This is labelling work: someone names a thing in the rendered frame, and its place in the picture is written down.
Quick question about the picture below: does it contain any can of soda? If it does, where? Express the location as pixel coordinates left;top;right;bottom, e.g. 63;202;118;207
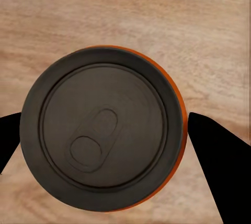
19;45;188;213

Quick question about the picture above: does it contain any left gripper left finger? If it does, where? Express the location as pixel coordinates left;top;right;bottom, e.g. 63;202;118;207
0;113;21;174

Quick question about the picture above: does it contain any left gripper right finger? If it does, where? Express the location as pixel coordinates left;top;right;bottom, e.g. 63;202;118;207
188;112;251;224

